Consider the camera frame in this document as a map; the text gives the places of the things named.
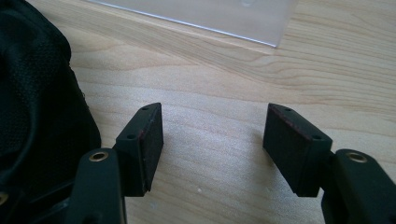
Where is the clear acrylic panel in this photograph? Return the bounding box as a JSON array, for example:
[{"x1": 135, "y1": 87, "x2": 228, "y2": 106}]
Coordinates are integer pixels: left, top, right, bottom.
[{"x1": 85, "y1": 0, "x2": 299, "y2": 49}]

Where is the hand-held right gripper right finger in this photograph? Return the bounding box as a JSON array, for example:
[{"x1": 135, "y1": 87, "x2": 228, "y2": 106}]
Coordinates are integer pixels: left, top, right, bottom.
[{"x1": 262, "y1": 103, "x2": 396, "y2": 224}]

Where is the black mesh cloth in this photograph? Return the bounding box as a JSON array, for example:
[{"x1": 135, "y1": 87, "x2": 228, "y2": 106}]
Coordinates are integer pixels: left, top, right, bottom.
[{"x1": 0, "y1": 0, "x2": 102, "y2": 224}]

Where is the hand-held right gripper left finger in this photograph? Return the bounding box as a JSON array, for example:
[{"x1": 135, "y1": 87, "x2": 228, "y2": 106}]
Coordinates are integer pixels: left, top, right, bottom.
[{"x1": 64, "y1": 102, "x2": 164, "y2": 224}]

